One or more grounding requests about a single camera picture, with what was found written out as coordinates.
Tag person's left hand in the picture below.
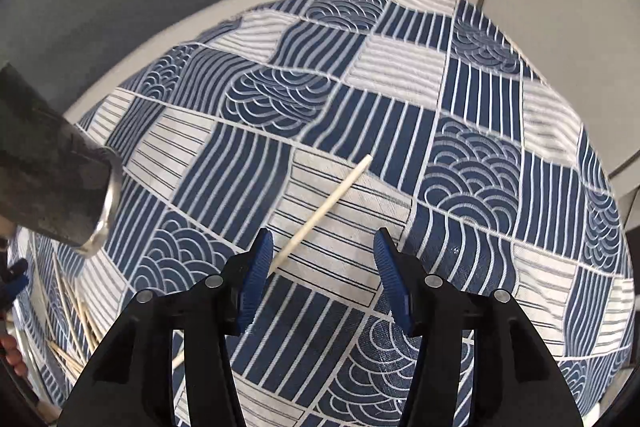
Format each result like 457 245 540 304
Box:
0 333 25 379

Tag blue white patterned tablecloth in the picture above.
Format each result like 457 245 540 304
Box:
10 0 636 427

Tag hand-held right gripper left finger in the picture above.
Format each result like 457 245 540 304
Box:
59 228 276 427

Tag black cylindrical utensil holder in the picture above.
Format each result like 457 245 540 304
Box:
0 62 125 260

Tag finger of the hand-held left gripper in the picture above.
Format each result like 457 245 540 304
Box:
0 257 30 308

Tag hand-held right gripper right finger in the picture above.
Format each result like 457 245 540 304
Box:
372 227 586 427

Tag pile of wooden chopsticks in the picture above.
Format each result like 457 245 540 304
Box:
30 252 108 383

